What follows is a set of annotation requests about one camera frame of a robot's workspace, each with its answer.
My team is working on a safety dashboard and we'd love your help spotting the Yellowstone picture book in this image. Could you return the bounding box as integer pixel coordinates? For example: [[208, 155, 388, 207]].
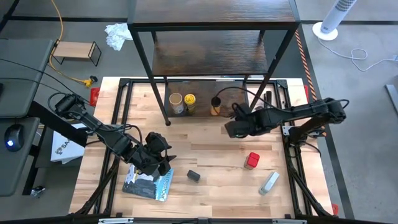
[[121, 163, 175, 203]]

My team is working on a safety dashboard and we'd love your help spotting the black desk cable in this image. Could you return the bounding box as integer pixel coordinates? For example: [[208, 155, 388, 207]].
[[0, 57, 75, 97]]

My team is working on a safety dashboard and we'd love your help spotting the small black silver clamp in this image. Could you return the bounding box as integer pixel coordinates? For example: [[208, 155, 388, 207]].
[[30, 185, 47, 199]]

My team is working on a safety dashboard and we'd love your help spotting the crumpled white cloth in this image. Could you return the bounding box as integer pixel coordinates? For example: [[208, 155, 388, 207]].
[[104, 22, 134, 52]]

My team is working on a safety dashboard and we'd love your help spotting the grey metal bar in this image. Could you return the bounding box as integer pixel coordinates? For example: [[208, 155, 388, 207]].
[[384, 83, 398, 116]]

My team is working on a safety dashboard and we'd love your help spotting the grey desk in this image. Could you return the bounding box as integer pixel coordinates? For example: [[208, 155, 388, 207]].
[[0, 38, 55, 198]]

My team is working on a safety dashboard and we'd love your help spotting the dark green spice tin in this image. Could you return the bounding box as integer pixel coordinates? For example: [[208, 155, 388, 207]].
[[186, 169, 201, 184]]

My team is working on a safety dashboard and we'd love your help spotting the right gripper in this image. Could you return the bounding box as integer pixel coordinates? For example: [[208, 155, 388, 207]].
[[221, 103, 271, 139]]

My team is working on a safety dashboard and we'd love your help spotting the white printed bag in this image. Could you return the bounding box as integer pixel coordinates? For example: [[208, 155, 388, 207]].
[[50, 124, 86, 165]]

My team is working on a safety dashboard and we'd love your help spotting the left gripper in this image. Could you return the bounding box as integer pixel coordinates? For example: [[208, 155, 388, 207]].
[[132, 131, 178, 177]]

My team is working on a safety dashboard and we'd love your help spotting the grey stapler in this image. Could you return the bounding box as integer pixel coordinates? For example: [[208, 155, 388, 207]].
[[258, 171, 280, 196]]

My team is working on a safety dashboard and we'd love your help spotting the aluminium profile bar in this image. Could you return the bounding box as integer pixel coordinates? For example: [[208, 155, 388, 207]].
[[98, 217, 135, 224], [271, 218, 308, 224]]

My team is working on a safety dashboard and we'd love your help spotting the white power cable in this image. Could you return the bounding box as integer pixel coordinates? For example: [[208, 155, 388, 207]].
[[319, 41, 398, 73]]

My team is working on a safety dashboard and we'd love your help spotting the dark spice jar yellow lid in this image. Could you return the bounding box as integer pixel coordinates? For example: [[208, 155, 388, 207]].
[[183, 93, 197, 116]]

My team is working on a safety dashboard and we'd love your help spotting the white tower fan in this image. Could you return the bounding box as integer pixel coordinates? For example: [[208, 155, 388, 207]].
[[312, 0, 358, 42]]

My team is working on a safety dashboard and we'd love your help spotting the black computer mouse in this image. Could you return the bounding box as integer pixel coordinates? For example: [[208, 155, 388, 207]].
[[3, 123, 25, 152]]

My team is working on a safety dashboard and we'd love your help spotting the large jar tan lid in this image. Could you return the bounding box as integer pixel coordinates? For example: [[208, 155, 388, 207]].
[[169, 92, 186, 115]]

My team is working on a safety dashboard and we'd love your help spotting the black-framed wooden shelf unit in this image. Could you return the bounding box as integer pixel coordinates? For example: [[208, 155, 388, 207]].
[[127, 0, 301, 127]]

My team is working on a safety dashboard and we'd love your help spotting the yellow extension cable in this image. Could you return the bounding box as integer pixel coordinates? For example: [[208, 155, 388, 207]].
[[47, 0, 98, 88]]

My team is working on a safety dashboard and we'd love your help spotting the black table frame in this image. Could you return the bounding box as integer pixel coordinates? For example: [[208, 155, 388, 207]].
[[68, 77, 334, 218]]

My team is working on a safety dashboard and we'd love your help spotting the red-lidded spice container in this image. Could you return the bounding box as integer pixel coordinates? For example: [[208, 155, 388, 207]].
[[243, 151, 261, 170]]

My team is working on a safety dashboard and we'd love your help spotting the small wooden wire-frame riser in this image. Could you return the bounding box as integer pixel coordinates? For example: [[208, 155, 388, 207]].
[[50, 39, 103, 68]]

